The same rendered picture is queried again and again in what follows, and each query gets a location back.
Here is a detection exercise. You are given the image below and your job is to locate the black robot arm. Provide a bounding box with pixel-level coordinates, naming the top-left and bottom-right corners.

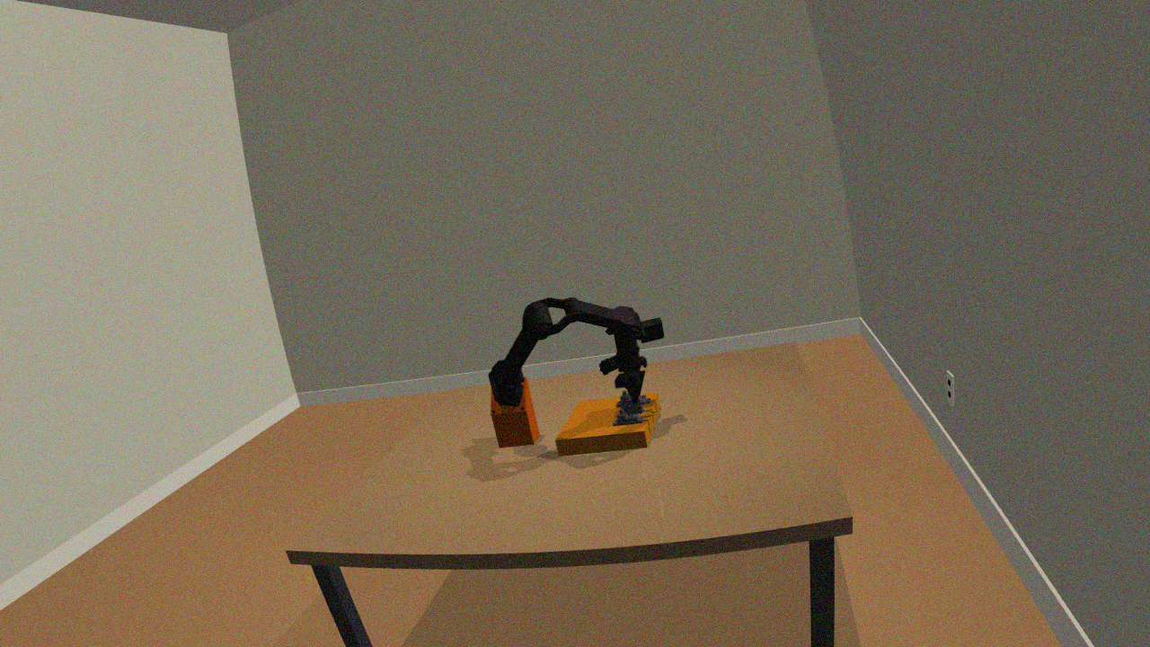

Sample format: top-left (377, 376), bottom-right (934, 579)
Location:
top-left (488, 296), bottom-right (664, 407)

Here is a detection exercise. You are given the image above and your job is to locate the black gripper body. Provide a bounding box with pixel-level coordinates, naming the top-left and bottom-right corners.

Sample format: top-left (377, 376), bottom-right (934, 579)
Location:
top-left (615, 345), bottom-right (647, 388)

